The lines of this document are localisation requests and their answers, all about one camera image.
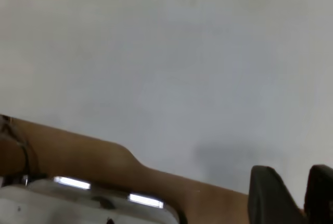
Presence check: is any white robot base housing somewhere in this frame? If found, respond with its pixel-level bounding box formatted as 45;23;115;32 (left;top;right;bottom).
0;176;183;224

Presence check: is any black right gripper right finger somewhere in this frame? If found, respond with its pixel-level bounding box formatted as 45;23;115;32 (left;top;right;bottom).
304;164;333;224

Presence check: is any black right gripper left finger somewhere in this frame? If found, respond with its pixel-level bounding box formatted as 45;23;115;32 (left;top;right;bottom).
247;165;308;224

